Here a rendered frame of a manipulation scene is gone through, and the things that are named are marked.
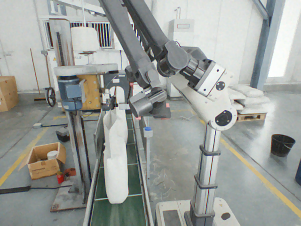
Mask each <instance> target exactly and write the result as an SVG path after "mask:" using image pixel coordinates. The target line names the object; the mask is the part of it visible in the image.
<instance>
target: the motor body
mask: <svg viewBox="0 0 301 226"><path fill-rule="evenodd" d="M74 83H79V78H78V77H76V78H74V79H58V86H59V91H60V97H61V99H62V100H61V101H62V106H63V108H64V110H66V111H68V112H74V111H76V108H75V105H74V100H73V99H72V98H68V97H67V95H66V92H65V84H74ZM75 104H76V107H77V111H78V110H80V109H82V107H83V103H82V100H79V99H78V98H76V99H75Z"/></svg>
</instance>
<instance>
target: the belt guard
mask: <svg viewBox="0 0 301 226"><path fill-rule="evenodd" d="M116 70H118V64H117V63H109V64H93V65H87V66H85V65H69V66H57V67H54V73H55V76H73V75H81V74H88V73H99V72H107V71H116Z"/></svg>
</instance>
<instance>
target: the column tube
mask: <svg viewBox="0 0 301 226"><path fill-rule="evenodd" d="M49 24H50V30H51V36H52V41H53V44H54V50H55V57H56V63H57V66H62V62H61V56H60V50H59V45H58V38H57V34H55V29H54V25H60V26H61V29H62V35H60V40H61V45H62V52H63V60H64V66H69V65H75V61H74V53H73V47H72V40H71V30H70V23H69V21H66V20H49ZM65 112H66V117H67V123H68V129H69V134H70V140H71V147H72V153H73V158H74V164H75V170H76V175H77V181H78V186H79V194H82V193H83V192H82V188H83V186H82V181H81V173H80V169H79V161H78V157H77V152H76V146H75V140H74V134H73V128H72V122H71V115H69V114H70V112H68V111H65ZM81 115H82V110H78V111H77V115H76V116H74V115H73V119H74V125H75V131H76V134H77V141H78V146H79V155H80V161H81V167H82V174H83V179H84V181H85V185H86V188H87V193H86V194H88V193H89V192H90V187H91V184H90V178H89V171H88V164H87V158H86V156H87V155H86V148H85V141H84V134H83V128H82V122H81Z"/></svg>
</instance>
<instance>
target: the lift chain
mask: <svg viewBox="0 0 301 226"><path fill-rule="evenodd" d="M57 38H58V45H59V50H60V56H61V62H63V63H62V66H64V60H63V52H62V45H61V40H60V35H59V33H57ZM60 45H61V46H60ZM62 60H63V61H62ZM72 119H73V115H71V122H72V128H73V134H74V140H75V146H76V152H77V157H78V161H79V169H80V173H81V181H82V184H83V182H84V179H83V174H82V167H81V161H80V155H79V146H78V141H77V134H76V131H75V125H74V119H73V120H72Z"/></svg>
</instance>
